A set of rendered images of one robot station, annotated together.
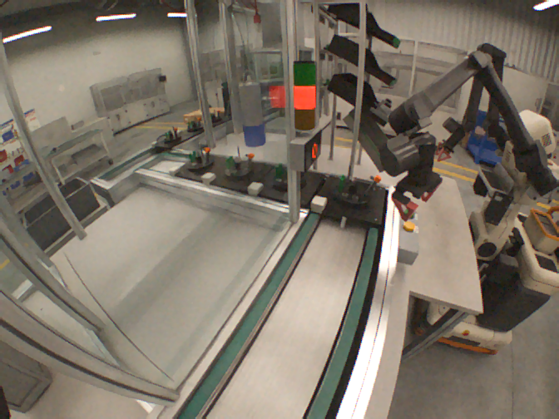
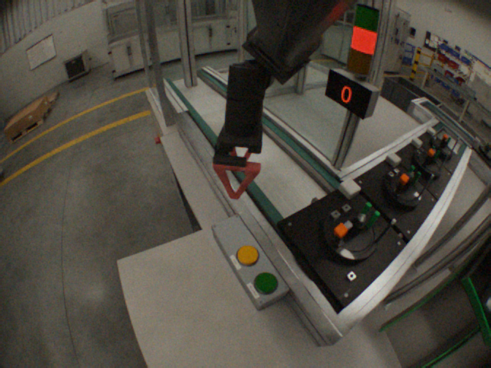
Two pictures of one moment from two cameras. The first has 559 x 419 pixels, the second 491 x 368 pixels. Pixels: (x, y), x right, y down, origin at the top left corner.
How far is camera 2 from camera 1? 79 cm
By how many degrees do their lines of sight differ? 80
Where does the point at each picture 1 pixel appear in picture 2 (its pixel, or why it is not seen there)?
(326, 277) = (266, 164)
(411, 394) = not seen: hidden behind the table
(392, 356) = (184, 177)
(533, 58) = not seen: outside the picture
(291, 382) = (220, 124)
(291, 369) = not seen: hidden behind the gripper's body
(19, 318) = (240, 20)
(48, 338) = (240, 28)
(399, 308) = (201, 207)
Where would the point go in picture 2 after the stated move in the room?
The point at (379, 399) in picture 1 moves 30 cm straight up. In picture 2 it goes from (176, 157) to (159, 82)
